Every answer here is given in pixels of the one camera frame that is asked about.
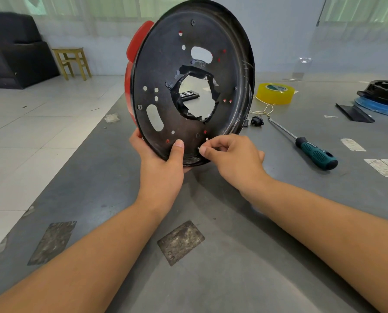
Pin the person's left forearm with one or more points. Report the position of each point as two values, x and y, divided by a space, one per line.
76 264

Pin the black round housing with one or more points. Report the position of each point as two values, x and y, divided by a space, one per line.
382 94

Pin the black metal round plate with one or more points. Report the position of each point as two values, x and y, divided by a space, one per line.
154 61

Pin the narrow window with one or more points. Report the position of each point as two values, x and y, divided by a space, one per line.
363 8

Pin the black flat plate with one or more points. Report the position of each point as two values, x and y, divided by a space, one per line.
354 113

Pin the wide window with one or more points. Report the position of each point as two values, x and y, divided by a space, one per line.
115 6

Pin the person's right hand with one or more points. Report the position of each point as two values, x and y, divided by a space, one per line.
239 162

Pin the small black plug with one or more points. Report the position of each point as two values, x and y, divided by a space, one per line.
256 120

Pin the person's left hand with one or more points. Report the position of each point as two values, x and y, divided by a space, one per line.
158 182

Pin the dark green black screwdriver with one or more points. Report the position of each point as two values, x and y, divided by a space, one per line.
319 156

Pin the yellow tape roll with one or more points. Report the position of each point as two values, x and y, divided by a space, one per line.
274 97

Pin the clear acrylic stand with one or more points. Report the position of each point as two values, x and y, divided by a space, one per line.
296 75

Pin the wooden stool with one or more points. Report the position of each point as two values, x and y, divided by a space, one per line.
70 50

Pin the black bit set case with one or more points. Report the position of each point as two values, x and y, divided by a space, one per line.
189 95

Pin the black armchair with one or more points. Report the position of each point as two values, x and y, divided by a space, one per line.
21 61

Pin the narrow sheer curtain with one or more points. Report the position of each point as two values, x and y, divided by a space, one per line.
353 32

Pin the wide sheer curtain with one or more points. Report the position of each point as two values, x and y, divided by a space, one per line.
109 29

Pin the person's right forearm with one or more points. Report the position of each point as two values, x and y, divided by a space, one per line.
330 231

